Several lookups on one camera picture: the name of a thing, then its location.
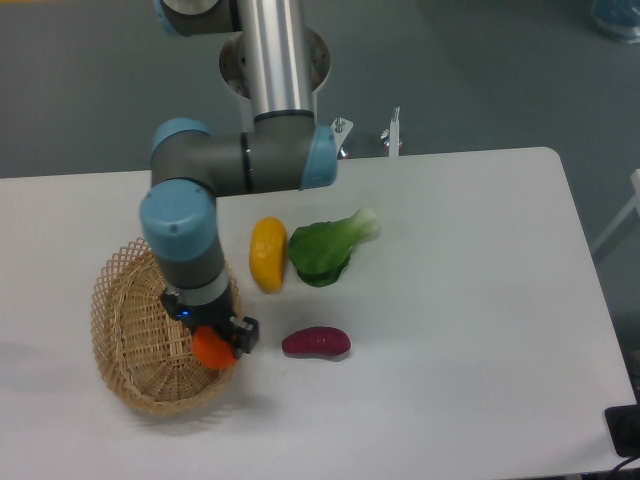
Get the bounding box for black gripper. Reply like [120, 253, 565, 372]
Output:
[160, 281, 260, 359]

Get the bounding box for orange fruit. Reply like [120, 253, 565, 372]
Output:
[192, 326, 237, 370]

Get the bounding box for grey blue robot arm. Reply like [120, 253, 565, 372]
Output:
[139, 1, 337, 358]

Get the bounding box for woven wicker basket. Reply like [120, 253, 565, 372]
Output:
[90, 238, 235, 416]

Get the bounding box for yellow mango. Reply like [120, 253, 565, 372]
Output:
[249, 216, 288, 293]

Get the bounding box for purple sweet potato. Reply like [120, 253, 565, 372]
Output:
[281, 326, 351, 358]

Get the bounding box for green bok choy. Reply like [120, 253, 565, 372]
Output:
[288, 207, 380, 288]

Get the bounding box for black device at table edge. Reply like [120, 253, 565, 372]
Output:
[604, 404, 639, 458]

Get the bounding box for blue bag in corner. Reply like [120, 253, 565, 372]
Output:
[591, 0, 639, 44]

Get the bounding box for white frame at right edge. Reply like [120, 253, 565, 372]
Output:
[590, 169, 639, 263]

